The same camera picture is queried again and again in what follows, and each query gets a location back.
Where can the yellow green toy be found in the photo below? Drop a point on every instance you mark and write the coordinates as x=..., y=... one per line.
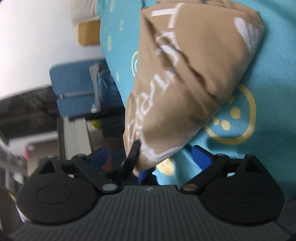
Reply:
x=95, y=124

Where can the teal smiley print bedsheet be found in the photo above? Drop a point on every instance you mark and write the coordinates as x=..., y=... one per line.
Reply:
x=266, y=81

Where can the dark window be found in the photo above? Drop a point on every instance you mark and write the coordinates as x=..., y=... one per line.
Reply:
x=23, y=111

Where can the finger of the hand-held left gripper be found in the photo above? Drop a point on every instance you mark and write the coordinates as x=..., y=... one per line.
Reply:
x=143, y=177
x=133, y=155

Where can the tan printed t-shirt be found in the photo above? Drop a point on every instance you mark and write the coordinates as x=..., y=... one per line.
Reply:
x=185, y=69

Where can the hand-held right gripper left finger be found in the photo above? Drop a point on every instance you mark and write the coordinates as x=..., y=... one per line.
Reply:
x=99, y=157

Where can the white desk with dark top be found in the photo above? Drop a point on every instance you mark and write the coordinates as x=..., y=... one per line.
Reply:
x=78, y=136

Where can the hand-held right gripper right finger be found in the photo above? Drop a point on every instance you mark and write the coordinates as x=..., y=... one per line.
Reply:
x=202, y=158

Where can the tall blue covered chair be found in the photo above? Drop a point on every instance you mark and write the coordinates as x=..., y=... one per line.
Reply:
x=74, y=76

